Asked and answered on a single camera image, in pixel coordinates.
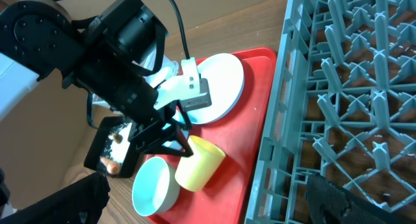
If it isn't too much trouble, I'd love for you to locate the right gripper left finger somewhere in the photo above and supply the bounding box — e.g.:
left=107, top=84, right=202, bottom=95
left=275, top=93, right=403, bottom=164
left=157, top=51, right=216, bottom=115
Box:
left=1, top=171, right=111, bottom=224

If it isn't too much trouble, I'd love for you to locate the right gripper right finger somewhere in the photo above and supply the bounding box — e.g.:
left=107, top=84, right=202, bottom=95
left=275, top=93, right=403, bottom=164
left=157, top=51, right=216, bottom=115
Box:
left=305, top=173, right=411, bottom=224

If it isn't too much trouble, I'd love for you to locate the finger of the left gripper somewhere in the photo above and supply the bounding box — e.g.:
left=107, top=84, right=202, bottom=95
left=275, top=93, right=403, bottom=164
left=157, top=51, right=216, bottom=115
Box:
left=161, top=100, right=193, bottom=157
left=128, top=119, right=164, bottom=153

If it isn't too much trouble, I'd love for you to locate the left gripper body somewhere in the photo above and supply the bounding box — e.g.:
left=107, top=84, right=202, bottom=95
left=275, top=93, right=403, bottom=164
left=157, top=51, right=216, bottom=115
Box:
left=73, top=68, right=173, bottom=125

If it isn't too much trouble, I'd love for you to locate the light blue bowl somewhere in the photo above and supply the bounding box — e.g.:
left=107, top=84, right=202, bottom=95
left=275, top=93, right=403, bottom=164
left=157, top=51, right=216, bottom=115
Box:
left=162, top=123, right=189, bottom=152

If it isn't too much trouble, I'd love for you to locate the brown mushroom scrap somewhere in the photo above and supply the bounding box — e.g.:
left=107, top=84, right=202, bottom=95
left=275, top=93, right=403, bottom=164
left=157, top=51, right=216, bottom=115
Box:
left=108, top=133, right=123, bottom=144

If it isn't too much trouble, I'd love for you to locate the yellow plastic cup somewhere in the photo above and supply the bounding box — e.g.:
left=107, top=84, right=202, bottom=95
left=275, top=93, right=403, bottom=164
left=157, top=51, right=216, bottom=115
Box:
left=175, top=135, right=226, bottom=192

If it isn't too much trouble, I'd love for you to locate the white rice pile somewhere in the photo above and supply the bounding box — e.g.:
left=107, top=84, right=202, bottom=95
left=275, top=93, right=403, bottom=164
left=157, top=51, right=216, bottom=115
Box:
left=104, top=123, right=132, bottom=164

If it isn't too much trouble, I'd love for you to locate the orange carrot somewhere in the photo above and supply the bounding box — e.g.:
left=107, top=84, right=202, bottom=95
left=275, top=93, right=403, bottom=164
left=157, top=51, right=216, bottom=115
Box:
left=100, top=157, right=121, bottom=175

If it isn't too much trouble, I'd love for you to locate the mint green bowl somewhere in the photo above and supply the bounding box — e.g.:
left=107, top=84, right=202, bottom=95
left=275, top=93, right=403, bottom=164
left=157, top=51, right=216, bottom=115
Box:
left=131, top=156, right=181, bottom=217

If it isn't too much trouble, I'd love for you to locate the light blue plate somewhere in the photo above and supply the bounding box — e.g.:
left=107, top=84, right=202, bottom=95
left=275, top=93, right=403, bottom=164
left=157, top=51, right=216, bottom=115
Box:
left=186, top=53, right=244, bottom=125

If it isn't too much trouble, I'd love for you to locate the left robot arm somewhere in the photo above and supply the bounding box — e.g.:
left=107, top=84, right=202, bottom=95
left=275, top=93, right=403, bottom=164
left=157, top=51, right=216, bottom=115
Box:
left=1, top=0, right=192, bottom=157

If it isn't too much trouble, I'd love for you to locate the grey dishwasher rack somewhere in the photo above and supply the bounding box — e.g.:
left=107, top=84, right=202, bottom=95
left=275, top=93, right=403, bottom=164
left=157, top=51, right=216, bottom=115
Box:
left=244, top=0, right=415, bottom=223

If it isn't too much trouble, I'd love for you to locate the black plastic tray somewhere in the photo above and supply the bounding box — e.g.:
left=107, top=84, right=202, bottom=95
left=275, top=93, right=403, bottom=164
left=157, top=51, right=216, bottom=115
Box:
left=84, top=116, right=139, bottom=178

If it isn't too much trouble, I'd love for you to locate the red serving tray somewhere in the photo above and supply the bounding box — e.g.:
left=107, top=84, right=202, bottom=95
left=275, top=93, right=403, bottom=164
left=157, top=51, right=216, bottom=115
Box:
left=148, top=47, right=277, bottom=224

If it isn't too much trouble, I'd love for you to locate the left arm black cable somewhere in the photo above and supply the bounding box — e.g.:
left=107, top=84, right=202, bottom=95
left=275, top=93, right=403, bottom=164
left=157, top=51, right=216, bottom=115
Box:
left=50, top=0, right=192, bottom=60

